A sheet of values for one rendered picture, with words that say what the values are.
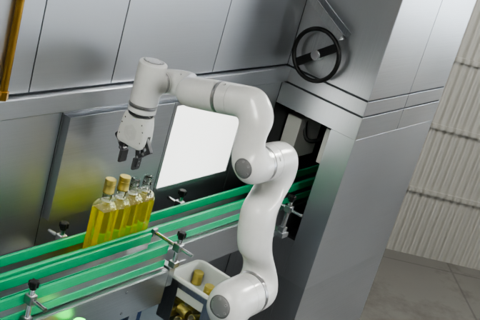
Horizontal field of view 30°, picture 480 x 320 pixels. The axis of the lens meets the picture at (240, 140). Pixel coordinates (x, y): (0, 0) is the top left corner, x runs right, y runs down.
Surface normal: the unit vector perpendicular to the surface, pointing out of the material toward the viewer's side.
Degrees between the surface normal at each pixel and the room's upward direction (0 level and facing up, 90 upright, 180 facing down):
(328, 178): 90
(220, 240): 90
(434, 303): 0
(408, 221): 90
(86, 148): 90
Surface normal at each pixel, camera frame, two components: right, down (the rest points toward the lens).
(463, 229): 0.04, 0.36
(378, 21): -0.58, 0.13
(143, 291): 0.77, 0.40
